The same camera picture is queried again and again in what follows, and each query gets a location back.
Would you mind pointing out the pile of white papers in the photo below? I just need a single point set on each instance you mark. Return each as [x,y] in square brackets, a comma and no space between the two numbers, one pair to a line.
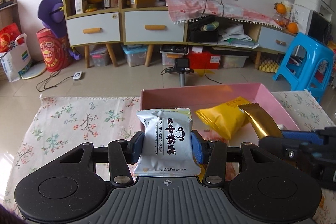
[233,35]

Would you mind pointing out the yellow foam tray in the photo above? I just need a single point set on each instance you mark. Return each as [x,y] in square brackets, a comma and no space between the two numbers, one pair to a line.
[268,66]

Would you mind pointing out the pink pompom cloth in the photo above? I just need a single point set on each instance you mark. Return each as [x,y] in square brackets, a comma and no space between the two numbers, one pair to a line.
[231,10]

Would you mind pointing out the white drawer small knob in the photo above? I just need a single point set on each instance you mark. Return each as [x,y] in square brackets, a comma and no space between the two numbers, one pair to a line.
[267,35]

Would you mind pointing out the wooden drawer cabinet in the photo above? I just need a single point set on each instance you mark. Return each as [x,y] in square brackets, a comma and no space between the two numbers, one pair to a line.
[150,53]

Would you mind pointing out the floral tablecloth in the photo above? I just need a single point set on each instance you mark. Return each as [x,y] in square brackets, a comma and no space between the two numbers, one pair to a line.
[78,121]

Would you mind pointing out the round white board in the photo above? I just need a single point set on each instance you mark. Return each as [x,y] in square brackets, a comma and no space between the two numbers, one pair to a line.
[34,71]

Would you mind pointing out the small yellow snack packet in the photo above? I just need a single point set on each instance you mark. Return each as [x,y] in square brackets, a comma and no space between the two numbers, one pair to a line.
[223,119]

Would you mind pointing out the red cylindrical gift box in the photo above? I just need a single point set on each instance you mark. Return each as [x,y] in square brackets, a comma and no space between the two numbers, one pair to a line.
[52,50]

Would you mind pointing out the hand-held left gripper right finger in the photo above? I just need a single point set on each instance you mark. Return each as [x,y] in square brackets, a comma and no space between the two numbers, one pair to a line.
[198,149]

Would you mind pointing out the black camera on pole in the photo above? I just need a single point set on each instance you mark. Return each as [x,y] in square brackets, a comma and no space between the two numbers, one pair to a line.
[179,64]

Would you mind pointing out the black bag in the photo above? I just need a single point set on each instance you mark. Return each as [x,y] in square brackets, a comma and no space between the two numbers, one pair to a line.
[203,35]

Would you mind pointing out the long clear storage bin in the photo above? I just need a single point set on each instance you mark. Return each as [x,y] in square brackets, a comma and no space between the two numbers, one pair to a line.
[235,61]

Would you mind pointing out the white paper bag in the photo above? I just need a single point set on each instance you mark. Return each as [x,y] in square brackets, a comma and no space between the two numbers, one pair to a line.
[15,61]

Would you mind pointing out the red gift bag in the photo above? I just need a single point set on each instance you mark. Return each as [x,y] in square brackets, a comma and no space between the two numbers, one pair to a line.
[8,37]

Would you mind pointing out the cardboard box white label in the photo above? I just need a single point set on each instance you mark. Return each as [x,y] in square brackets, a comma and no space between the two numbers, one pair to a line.
[80,5]

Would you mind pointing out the low wooden tv stand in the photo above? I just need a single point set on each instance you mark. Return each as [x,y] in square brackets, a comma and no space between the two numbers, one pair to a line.
[252,31]

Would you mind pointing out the glass jar of small oranges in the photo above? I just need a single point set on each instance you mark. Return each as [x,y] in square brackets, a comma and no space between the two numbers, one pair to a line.
[279,20]

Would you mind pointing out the red carton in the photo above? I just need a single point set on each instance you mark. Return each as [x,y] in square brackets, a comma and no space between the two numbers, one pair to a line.
[203,58]

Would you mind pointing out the blue plastic stool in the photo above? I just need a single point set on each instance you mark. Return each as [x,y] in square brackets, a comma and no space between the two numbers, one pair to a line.
[307,41]

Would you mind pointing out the purple plush toy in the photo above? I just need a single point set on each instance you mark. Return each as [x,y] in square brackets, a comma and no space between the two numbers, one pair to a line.
[51,11]

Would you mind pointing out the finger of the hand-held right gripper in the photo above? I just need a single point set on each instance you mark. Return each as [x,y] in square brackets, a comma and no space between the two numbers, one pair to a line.
[278,146]
[299,134]

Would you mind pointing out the white monkey-print snack packet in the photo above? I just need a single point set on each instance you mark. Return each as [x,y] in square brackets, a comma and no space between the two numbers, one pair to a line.
[168,140]

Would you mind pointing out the gold snack packet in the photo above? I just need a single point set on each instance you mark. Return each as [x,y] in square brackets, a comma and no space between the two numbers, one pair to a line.
[262,121]

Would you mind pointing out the yellow green pouch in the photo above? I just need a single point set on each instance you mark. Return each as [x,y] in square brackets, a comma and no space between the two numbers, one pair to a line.
[210,26]

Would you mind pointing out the white floor device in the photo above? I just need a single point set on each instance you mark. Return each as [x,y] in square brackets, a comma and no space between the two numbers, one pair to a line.
[78,76]

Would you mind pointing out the pink cardboard box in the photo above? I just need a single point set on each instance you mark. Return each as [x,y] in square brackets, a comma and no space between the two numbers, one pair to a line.
[183,98]

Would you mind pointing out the flat cardboard box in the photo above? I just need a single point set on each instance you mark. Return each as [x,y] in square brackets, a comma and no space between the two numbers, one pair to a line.
[144,1]

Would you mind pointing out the microwave oven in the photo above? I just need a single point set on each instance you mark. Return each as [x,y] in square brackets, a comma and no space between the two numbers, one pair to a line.
[319,27]

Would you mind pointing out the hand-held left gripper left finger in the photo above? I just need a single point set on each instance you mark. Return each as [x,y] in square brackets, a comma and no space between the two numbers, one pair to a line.
[137,148]

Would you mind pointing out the clear bin black contents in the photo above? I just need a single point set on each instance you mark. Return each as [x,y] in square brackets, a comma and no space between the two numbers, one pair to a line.
[173,59]

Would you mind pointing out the clear bin blue lid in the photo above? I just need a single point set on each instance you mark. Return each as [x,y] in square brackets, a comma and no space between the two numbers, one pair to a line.
[135,56]

